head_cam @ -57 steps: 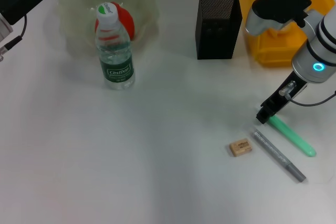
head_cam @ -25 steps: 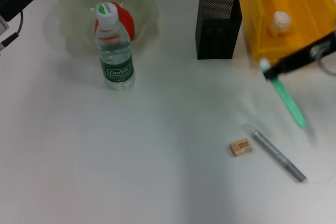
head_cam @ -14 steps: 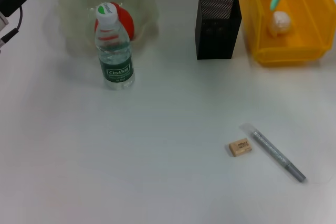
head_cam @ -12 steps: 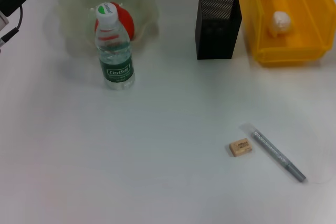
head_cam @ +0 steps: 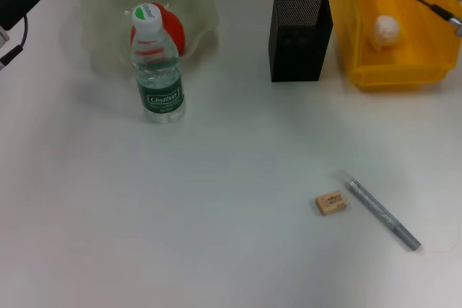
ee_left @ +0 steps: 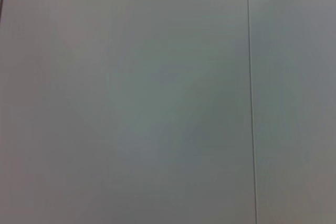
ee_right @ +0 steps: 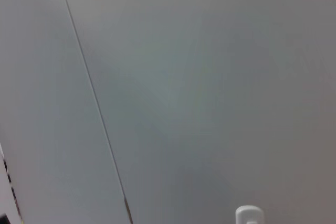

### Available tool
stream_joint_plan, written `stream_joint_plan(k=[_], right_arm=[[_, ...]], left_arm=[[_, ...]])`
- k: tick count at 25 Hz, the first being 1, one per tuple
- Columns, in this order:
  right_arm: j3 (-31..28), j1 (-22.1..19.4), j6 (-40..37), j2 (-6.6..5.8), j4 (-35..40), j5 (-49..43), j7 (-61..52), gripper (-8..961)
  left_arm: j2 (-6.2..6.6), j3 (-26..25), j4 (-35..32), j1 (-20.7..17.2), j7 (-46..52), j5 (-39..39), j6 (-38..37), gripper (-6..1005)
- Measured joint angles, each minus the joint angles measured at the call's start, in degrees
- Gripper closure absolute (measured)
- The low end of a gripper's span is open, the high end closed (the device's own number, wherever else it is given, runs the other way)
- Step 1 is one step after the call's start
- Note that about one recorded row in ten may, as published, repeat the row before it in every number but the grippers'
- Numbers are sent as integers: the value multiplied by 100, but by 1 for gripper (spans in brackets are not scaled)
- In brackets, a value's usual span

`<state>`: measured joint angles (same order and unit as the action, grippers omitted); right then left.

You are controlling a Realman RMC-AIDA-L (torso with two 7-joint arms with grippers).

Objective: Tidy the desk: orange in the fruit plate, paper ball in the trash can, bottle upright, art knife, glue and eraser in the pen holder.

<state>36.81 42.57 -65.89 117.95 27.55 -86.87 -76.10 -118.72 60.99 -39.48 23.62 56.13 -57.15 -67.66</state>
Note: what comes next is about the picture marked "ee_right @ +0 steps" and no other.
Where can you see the white plastic wall fitting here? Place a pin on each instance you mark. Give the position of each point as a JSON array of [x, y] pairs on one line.
[[249, 214]]

